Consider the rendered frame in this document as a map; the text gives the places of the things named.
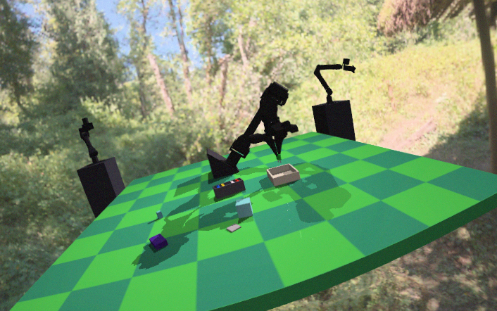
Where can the cream shallow tray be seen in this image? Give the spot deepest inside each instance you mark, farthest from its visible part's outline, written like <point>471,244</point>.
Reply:
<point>283,174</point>

